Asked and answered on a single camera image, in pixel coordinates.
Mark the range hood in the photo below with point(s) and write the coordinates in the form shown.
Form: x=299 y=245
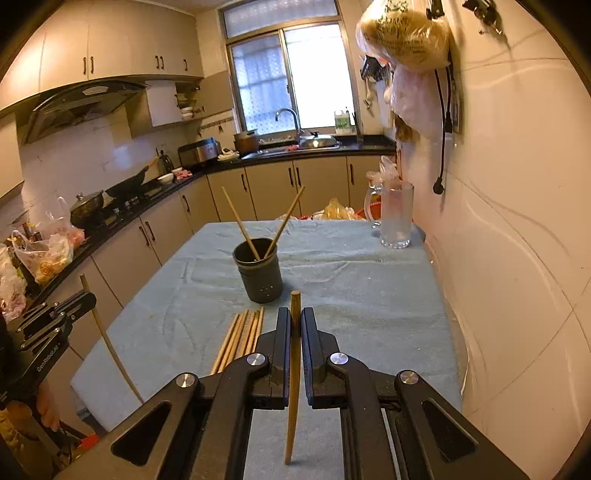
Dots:
x=87 y=99

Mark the beige lower cabinets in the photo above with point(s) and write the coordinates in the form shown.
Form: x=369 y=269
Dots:
x=277 y=184

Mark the pink plastic bag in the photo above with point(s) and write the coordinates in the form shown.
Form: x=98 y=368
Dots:
x=304 y=217

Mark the beige upper cabinets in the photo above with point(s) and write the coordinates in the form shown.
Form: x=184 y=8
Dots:
x=115 y=41

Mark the black wok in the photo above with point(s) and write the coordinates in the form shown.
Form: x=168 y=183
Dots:
x=127 y=184

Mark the seasoning bottles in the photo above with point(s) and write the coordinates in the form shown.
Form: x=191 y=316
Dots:
x=31 y=230

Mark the wall socket panel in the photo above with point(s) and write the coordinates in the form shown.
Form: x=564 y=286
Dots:
x=457 y=108

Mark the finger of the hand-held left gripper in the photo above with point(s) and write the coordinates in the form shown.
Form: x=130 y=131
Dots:
x=55 y=330
x=76 y=304

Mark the black kitchen countertop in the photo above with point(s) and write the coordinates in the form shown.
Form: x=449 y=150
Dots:
x=369 y=146

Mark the chrome faucet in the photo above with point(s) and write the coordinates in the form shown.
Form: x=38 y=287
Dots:
x=295 y=120

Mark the beige cabinets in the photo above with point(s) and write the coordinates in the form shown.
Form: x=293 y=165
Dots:
x=115 y=41
x=277 y=184

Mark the steel pot lid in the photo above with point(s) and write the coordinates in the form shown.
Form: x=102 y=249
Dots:
x=318 y=141

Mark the dark pot with lid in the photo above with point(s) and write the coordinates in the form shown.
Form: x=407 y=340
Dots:
x=87 y=207

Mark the kitchen window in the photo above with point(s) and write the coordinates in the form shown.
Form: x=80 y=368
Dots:
x=314 y=69

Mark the clear bag of red food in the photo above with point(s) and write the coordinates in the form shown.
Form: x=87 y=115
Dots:
x=69 y=228

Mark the clear bag of orange food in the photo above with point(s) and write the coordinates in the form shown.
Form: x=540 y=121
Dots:
x=46 y=258

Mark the hanging kitchen tools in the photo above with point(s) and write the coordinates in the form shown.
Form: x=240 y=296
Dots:
x=371 y=74

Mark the person's left hand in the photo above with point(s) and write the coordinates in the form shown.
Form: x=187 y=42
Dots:
x=48 y=406

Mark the row of wooden chopsticks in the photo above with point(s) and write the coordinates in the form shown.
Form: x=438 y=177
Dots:
x=235 y=341

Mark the crumpled white plastic bag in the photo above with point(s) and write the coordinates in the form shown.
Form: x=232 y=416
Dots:
x=11 y=286

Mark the silver rice cooker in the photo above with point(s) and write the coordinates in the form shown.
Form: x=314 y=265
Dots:
x=198 y=152

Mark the blue-grey table cloth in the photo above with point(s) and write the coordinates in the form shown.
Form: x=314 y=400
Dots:
x=369 y=300

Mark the dark kettle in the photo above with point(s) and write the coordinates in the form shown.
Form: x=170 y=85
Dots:
x=165 y=164

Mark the steel sink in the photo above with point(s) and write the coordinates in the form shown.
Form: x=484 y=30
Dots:
x=272 y=150

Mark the hanging brown bag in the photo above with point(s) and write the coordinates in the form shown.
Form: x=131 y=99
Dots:
x=405 y=129

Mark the yellow plastic bag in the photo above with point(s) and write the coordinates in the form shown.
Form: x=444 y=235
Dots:
x=337 y=210

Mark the gas stove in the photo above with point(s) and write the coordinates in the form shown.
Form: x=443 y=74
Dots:
x=134 y=201

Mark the frosted glass mug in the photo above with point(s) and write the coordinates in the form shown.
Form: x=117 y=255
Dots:
x=397 y=217

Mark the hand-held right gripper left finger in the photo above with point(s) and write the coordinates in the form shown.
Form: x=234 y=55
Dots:
x=286 y=341

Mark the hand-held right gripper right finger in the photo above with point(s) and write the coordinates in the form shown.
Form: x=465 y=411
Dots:
x=305 y=341

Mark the white dish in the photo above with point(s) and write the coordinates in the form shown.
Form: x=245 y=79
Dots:
x=228 y=156

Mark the metal wall hook rack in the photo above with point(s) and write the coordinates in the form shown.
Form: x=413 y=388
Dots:
x=482 y=9

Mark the hanging white plastic bag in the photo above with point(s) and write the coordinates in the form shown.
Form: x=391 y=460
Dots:
x=415 y=101

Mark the hanging plastic bag of bread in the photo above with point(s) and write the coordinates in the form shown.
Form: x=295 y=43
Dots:
x=406 y=32

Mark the green label detergent bottle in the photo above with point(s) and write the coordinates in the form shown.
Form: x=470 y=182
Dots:
x=342 y=122

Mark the stacked bowls on shelf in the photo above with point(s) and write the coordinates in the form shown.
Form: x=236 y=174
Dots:
x=188 y=110

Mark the dark grey chopstick holder cup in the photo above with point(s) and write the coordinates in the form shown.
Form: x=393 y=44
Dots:
x=258 y=281

